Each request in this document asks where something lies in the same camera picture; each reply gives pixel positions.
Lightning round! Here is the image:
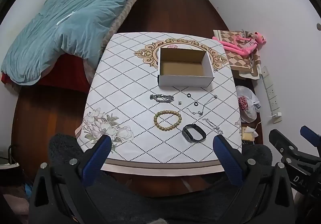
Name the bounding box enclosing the brown checkered cloth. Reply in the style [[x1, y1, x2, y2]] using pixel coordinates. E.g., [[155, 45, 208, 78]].
[[213, 29, 262, 79]]

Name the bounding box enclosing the bed with checkered sheet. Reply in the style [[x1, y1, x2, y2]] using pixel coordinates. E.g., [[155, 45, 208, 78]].
[[0, 0, 157, 89]]

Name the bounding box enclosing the teal duvet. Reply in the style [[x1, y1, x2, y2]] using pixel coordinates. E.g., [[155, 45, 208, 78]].
[[1, 0, 139, 86]]

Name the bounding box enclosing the white cardboard box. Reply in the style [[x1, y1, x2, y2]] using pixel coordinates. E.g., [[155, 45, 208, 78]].
[[157, 47, 215, 88]]

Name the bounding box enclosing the yellow tissue pack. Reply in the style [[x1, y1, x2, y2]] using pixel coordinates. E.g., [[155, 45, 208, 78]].
[[241, 126, 259, 142]]

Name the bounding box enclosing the wooden bead bracelet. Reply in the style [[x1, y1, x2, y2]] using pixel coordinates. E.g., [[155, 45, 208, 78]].
[[153, 110, 182, 132]]

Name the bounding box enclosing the black wristband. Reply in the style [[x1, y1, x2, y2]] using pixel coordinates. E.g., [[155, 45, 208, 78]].
[[182, 124, 207, 142]]

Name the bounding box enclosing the white charger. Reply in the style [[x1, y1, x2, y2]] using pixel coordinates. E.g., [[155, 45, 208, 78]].
[[270, 112, 282, 124]]

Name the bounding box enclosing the white plastic bag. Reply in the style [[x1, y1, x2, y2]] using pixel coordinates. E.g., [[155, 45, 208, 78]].
[[235, 86, 261, 123]]

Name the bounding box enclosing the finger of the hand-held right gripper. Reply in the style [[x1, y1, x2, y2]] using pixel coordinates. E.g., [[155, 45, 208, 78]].
[[269, 129, 305, 164], [300, 125, 321, 158]]

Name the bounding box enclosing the white power strip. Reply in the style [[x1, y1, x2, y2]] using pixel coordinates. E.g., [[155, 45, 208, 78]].
[[261, 66, 280, 111]]

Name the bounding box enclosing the thin silver necklace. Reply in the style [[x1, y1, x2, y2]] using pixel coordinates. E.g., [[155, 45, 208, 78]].
[[186, 95, 218, 117]]

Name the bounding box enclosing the dark metal chain bracelet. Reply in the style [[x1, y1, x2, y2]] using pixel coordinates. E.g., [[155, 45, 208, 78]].
[[150, 94, 174, 103]]

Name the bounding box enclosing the silver chain bracelet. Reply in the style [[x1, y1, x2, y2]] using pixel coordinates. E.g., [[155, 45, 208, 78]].
[[203, 118, 223, 135]]

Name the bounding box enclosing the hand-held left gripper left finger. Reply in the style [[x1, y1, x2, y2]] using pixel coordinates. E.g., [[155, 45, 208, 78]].
[[29, 135, 118, 224]]

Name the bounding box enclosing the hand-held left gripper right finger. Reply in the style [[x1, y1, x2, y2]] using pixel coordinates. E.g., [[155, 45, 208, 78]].
[[213, 134, 296, 224]]

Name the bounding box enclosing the diamond patterned tablecloth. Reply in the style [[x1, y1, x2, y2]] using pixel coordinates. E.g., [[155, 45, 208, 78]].
[[75, 31, 242, 177]]

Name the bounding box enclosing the pink plush toy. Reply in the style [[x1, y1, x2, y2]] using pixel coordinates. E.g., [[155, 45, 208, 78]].
[[213, 31, 261, 58]]

